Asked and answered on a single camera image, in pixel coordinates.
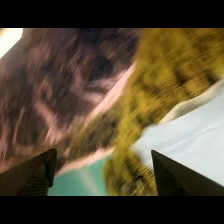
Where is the light blue garment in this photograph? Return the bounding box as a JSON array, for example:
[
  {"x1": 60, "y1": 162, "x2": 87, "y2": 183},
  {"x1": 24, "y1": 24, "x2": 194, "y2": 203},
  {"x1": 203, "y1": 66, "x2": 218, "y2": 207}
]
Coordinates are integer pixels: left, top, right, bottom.
[{"x1": 131, "y1": 78, "x2": 224, "y2": 188}]

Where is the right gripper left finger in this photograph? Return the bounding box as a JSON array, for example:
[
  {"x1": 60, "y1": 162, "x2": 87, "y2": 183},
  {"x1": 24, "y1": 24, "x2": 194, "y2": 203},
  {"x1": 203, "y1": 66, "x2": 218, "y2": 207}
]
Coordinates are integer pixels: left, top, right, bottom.
[{"x1": 0, "y1": 147, "x2": 58, "y2": 197}]

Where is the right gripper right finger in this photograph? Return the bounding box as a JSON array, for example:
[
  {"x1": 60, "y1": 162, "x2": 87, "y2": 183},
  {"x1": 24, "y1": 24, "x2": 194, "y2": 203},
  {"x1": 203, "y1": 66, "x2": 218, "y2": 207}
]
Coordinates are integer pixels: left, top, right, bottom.
[{"x1": 150, "y1": 149, "x2": 224, "y2": 197}]

